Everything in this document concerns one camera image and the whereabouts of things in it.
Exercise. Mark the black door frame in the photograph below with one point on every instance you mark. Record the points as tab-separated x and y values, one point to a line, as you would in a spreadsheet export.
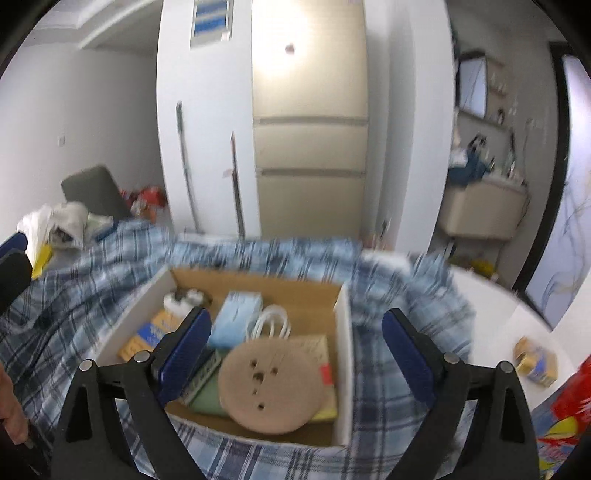
561	138

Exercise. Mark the yellow and blue packet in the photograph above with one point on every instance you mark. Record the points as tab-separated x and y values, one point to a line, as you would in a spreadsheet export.
147	334

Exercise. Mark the pale yellow packet red label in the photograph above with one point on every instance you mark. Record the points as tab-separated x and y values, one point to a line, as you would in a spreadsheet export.
318	350

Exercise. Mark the colourful snack bag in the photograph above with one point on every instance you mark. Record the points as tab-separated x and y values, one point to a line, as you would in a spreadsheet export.
568	415

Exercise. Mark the light blue wet wipes packet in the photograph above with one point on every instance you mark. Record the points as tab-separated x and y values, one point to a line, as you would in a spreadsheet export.
235	318

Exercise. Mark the bathroom wall shelf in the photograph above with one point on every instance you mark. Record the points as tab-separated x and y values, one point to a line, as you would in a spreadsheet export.
496	90

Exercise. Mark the brown fridge magnet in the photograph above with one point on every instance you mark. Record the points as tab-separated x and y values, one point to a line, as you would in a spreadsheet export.
289	48

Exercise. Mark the small yellow carton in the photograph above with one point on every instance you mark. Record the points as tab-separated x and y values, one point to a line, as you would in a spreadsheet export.
535	362

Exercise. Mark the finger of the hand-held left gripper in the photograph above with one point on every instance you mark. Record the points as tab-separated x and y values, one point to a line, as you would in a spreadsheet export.
11	244
14	277

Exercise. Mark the cardboard box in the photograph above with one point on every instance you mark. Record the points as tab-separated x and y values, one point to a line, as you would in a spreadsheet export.
344	369

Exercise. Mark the white plastic bag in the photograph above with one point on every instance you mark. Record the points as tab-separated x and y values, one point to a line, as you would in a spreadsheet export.
32	226

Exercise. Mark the white bag with newspaper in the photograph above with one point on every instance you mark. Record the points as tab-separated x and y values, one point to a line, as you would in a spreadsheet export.
69	224

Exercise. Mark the gold three-door fridge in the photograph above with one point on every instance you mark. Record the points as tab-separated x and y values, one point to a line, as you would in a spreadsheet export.
309	147

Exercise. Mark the blue plaid cloth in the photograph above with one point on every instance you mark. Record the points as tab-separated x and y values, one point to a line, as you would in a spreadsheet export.
406	286

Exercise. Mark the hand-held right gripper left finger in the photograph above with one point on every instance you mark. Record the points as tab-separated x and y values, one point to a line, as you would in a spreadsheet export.
182	355

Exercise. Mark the marble patterned door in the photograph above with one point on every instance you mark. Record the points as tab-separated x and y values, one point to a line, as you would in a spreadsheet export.
572	230

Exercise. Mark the dark blue cloth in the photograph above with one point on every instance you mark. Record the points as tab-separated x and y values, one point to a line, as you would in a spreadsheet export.
468	170

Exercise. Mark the white plug adapter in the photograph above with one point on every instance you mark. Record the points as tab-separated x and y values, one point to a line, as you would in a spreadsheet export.
178	300

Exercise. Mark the green pad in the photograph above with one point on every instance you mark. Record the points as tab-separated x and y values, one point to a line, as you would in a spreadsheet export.
207	397

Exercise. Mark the round cardboard spool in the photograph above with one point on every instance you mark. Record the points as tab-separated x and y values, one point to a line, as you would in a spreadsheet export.
272	385

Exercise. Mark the yellow plastic bag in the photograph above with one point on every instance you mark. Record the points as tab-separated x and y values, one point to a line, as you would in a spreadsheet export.
41	261

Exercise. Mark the red plastic bag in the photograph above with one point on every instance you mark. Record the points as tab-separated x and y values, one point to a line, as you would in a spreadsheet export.
147	198

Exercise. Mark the person's left hand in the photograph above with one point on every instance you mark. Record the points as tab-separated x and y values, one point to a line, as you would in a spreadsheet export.
9	406

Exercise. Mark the beige vanity cabinet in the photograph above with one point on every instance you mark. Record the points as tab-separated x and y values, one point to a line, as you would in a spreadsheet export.
480	212

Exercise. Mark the grey wall panel blue windows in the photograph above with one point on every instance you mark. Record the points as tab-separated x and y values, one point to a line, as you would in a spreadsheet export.
211	41

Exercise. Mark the bathroom mirror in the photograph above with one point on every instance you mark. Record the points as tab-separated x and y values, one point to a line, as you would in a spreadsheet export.
473	87

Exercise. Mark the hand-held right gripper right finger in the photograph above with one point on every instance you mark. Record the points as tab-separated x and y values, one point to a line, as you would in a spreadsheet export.
411	355

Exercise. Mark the dark red broom stick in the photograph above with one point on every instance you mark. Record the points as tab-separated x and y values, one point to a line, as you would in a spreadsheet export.
238	184

